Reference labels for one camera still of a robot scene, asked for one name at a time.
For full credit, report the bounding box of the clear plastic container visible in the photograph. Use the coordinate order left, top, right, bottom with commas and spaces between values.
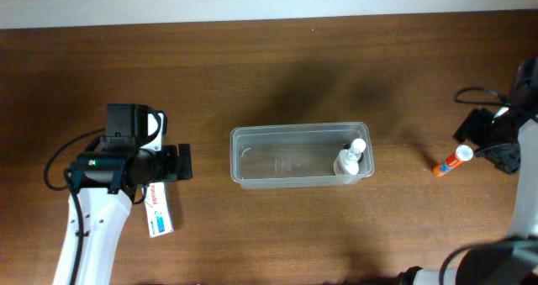
229, 122, 375, 189

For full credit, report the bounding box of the white Panadol medicine box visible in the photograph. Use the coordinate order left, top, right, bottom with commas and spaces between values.
145, 182, 174, 238

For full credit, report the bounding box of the white pump lotion bottle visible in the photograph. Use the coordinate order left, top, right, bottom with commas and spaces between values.
333, 147, 362, 176

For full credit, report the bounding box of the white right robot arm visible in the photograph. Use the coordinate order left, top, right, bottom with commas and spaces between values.
393, 58, 537, 285

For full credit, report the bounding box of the orange tube white cap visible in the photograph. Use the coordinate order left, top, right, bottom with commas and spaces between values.
433, 145, 474, 177

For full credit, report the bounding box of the dark syrup bottle white cap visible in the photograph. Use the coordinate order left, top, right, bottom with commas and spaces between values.
344, 138, 367, 152

